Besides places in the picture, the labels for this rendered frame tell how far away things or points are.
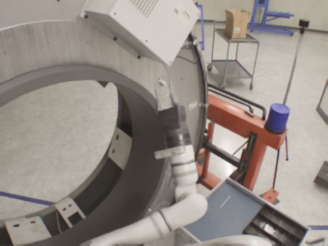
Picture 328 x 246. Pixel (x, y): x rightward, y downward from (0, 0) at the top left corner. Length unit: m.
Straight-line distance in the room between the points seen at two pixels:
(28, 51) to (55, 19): 0.09
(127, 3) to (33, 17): 0.21
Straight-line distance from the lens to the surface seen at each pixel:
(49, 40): 0.60
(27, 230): 1.28
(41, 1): 0.59
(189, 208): 0.67
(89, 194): 1.43
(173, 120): 0.68
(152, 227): 0.66
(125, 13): 0.54
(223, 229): 1.31
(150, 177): 1.06
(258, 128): 1.49
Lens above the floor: 1.76
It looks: 32 degrees down
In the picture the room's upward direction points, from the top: straight up
